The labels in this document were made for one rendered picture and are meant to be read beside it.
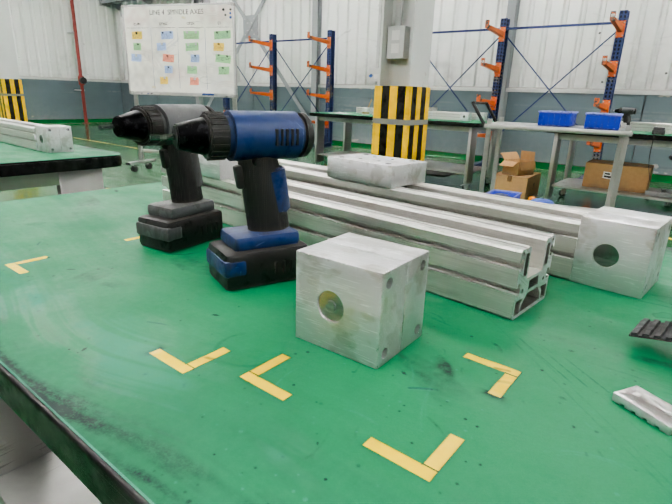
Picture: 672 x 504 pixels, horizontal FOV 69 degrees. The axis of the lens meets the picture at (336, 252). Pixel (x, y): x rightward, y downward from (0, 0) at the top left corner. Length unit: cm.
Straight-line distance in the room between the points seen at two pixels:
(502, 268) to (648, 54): 780
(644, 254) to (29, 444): 124
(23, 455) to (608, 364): 118
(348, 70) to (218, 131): 985
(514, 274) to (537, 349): 9
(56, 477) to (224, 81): 523
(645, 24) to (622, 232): 770
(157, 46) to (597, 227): 615
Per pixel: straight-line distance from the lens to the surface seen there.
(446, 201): 83
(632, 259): 74
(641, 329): 60
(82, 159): 199
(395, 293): 45
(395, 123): 386
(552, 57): 860
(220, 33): 613
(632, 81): 833
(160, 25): 658
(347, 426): 40
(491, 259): 60
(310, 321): 49
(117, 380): 47
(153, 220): 80
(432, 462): 37
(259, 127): 61
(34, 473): 133
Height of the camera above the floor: 102
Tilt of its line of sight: 18 degrees down
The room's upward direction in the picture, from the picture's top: 2 degrees clockwise
